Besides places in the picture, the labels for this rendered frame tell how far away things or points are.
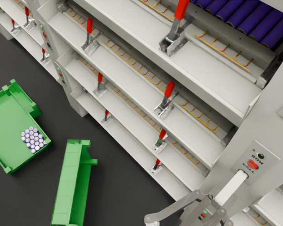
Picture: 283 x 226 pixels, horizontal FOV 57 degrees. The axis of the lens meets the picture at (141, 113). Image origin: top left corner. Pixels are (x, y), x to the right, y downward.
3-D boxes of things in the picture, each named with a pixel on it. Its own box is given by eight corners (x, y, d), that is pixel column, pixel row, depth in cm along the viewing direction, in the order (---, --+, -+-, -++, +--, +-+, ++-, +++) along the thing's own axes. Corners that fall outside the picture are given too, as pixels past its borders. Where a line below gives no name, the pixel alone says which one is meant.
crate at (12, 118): (52, 143, 114) (51, 141, 107) (10, 174, 107) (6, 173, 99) (10, 90, 115) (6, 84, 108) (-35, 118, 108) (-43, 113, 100)
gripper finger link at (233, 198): (213, 215, 40) (229, 230, 39) (233, 192, 42) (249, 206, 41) (211, 216, 41) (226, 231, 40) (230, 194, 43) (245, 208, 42)
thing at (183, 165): (195, 195, 73) (194, 192, 60) (69, 73, 96) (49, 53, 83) (243, 142, 75) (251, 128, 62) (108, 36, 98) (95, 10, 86)
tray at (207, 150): (211, 171, 56) (213, 164, 48) (54, 32, 80) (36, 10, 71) (271, 106, 58) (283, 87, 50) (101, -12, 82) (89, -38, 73)
